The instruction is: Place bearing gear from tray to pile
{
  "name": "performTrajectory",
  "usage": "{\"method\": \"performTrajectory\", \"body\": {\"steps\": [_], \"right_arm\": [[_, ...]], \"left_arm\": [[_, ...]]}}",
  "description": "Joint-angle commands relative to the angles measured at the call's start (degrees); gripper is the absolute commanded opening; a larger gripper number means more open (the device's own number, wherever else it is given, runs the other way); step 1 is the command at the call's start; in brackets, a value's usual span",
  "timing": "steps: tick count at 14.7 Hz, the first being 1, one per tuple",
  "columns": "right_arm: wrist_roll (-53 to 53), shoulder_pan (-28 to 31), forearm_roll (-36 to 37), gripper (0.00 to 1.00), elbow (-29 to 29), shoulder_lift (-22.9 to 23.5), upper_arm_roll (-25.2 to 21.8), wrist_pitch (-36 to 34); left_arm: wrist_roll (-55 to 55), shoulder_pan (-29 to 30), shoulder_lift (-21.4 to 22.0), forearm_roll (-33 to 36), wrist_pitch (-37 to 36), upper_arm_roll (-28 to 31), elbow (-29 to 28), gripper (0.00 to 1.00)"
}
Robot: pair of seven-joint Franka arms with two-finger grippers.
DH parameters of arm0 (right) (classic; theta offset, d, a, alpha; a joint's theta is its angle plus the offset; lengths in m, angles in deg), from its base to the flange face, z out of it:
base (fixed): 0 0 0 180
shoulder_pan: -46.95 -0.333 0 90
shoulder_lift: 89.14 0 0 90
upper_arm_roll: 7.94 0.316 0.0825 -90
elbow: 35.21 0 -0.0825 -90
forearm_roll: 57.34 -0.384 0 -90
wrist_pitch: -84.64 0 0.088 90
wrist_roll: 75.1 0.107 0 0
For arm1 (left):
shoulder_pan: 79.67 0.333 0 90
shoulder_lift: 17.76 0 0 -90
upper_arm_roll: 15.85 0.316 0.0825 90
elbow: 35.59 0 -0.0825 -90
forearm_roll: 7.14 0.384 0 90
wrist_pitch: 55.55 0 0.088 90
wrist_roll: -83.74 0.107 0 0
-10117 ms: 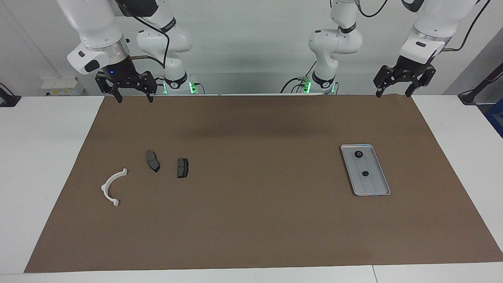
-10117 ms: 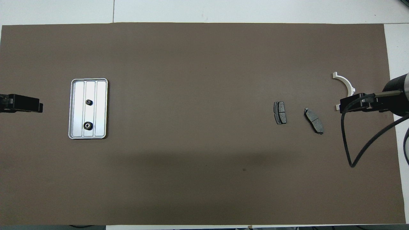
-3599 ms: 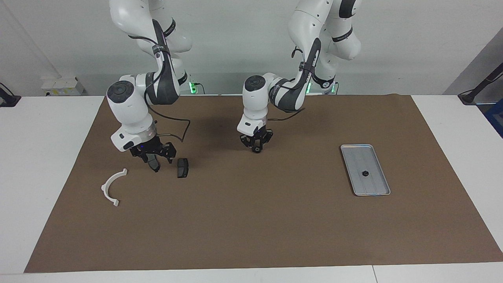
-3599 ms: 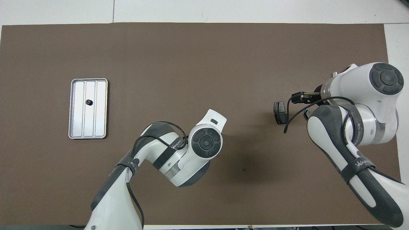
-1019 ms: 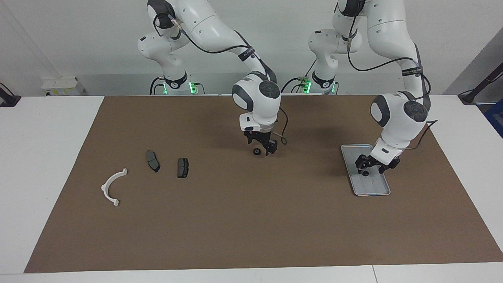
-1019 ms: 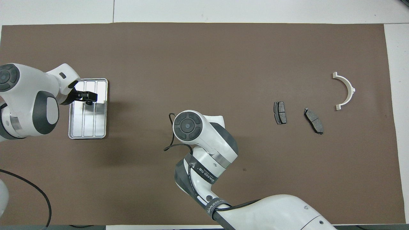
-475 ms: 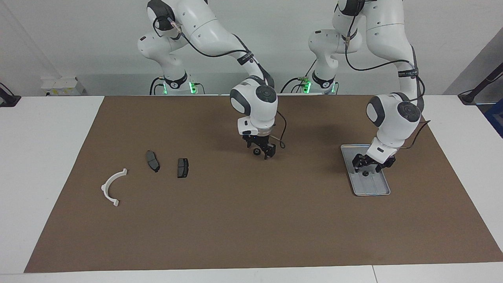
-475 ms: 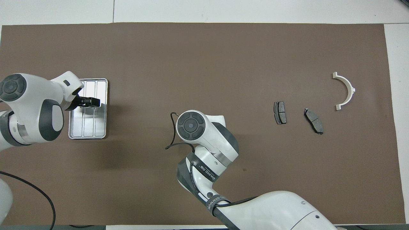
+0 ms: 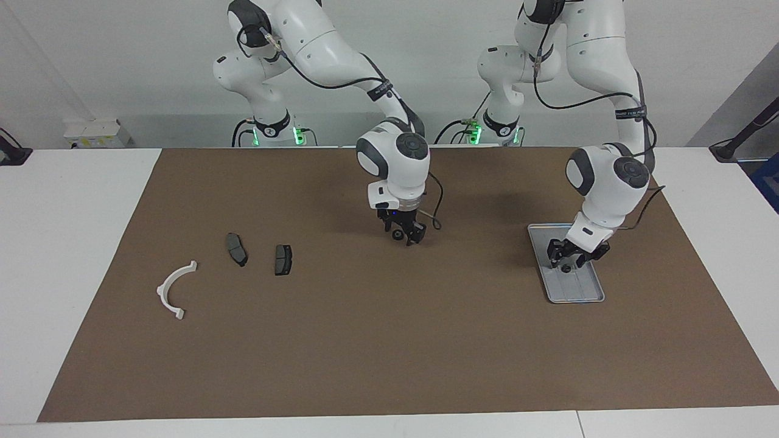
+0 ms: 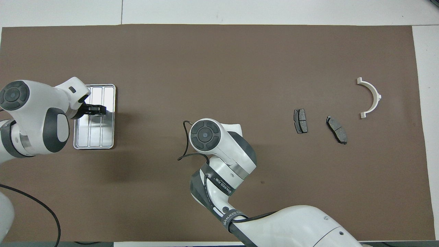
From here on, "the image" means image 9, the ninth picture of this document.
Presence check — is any silver metal tray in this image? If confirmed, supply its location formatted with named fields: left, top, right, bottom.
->
left=526, top=223, right=606, bottom=304

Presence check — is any brown table mat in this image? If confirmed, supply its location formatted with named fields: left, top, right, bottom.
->
left=37, top=145, right=779, bottom=423

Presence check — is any curved dark brake pad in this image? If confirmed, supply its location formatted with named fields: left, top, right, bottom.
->
left=226, top=233, right=249, bottom=268

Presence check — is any black stand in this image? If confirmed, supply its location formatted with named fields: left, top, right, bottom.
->
left=709, top=96, right=779, bottom=164
left=0, top=128, right=33, bottom=166

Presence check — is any blue object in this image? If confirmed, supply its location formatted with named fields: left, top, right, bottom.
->
left=750, top=152, right=779, bottom=215

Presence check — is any white box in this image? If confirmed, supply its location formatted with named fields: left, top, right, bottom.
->
left=63, top=119, right=131, bottom=150

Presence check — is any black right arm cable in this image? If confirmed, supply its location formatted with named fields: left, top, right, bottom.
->
left=236, top=21, right=444, bottom=231

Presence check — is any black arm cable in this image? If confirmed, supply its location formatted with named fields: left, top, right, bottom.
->
left=533, top=49, right=667, bottom=232
left=236, top=21, right=444, bottom=231

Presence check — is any black base cable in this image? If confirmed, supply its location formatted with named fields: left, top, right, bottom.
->
left=231, top=118, right=318, bottom=148
left=433, top=91, right=489, bottom=146

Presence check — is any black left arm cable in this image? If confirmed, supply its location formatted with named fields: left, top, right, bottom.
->
left=533, top=49, right=667, bottom=232

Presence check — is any white semicircular bracket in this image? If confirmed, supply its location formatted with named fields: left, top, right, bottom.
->
left=156, top=260, right=198, bottom=321

